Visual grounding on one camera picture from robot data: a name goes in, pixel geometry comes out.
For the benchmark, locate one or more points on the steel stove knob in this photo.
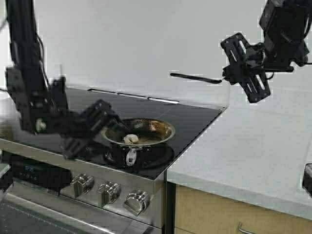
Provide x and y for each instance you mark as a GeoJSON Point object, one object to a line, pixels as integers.
{"type": "Point", "coordinates": [81, 184]}
{"type": "Point", "coordinates": [136, 202]}
{"type": "Point", "coordinates": [107, 193]}

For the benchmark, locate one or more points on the left steel stove knob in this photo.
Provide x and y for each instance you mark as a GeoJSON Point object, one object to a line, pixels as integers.
{"type": "Point", "coordinates": [81, 184]}

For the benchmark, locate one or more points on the middle steel stove knob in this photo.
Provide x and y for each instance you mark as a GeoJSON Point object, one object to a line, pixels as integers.
{"type": "Point", "coordinates": [107, 193]}

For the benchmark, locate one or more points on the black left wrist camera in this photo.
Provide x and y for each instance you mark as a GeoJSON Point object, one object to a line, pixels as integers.
{"type": "Point", "coordinates": [58, 92]}

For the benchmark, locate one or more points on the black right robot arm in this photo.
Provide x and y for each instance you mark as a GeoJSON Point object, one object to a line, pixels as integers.
{"type": "Point", "coordinates": [285, 25]}

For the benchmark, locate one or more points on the black glass stove cooktop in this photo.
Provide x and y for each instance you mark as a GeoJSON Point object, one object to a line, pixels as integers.
{"type": "Point", "coordinates": [102, 159]}

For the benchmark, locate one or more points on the raw shrimp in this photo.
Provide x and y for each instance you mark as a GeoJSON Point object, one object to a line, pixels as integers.
{"type": "Point", "coordinates": [130, 139]}

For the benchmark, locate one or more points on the dark steel frying pan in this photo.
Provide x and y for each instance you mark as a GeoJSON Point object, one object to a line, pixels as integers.
{"type": "Point", "coordinates": [153, 134]}

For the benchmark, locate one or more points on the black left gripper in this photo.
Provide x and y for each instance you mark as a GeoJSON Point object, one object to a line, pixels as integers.
{"type": "Point", "coordinates": [81, 128]}

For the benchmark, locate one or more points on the wooden cabinet drawer front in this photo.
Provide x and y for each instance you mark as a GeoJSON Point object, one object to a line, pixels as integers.
{"type": "Point", "coordinates": [198, 212]}

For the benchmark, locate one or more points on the steel drawer handle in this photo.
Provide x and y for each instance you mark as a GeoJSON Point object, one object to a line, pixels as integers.
{"type": "Point", "coordinates": [242, 230]}

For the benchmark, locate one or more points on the black spatula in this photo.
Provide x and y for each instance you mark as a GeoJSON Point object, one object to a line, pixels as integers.
{"type": "Point", "coordinates": [196, 78]}

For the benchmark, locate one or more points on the right steel stove knob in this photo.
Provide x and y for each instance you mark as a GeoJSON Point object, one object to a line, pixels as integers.
{"type": "Point", "coordinates": [136, 202]}

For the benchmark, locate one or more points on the black device at right edge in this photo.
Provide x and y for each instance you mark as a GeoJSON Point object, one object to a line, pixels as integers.
{"type": "Point", "coordinates": [307, 179]}

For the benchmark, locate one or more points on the stainless steel oven range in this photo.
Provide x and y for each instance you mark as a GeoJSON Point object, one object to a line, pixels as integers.
{"type": "Point", "coordinates": [46, 190]}

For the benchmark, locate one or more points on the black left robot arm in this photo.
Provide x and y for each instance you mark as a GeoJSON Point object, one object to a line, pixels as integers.
{"type": "Point", "coordinates": [43, 106]}

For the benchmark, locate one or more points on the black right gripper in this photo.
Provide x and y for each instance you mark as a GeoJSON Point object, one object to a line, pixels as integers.
{"type": "Point", "coordinates": [246, 67]}

